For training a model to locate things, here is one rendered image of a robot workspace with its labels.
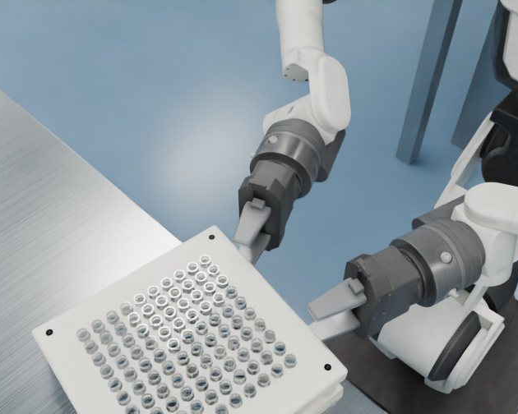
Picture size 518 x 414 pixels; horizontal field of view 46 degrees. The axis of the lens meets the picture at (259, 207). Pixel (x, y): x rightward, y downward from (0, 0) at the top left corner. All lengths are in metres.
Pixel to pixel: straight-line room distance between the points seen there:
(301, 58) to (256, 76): 1.65
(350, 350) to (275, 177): 0.89
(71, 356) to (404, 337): 0.60
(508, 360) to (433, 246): 0.98
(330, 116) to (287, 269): 1.10
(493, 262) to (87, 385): 0.48
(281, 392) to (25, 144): 0.59
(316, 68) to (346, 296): 0.34
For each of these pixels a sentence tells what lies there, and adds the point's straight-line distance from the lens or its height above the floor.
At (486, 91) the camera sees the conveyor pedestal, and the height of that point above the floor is 0.27.
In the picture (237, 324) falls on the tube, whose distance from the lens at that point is 0.66.
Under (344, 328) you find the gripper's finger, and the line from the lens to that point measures 0.71.
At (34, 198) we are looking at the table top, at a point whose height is 0.90.
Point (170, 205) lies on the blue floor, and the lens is 2.06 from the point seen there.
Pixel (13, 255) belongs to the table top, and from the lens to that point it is 0.88.
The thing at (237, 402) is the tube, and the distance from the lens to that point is 0.65.
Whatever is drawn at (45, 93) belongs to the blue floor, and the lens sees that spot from 2.60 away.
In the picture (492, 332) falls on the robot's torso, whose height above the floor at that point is 0.34.
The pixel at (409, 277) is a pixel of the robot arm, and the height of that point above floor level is 1.01.
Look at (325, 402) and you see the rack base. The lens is 0.69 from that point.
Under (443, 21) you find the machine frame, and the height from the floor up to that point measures 0.58.
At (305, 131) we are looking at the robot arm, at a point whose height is 1.01.
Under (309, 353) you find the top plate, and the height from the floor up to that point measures 0.97.
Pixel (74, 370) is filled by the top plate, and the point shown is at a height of 0.97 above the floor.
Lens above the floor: 1.56
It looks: 50 degrees down
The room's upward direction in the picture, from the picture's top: straight up
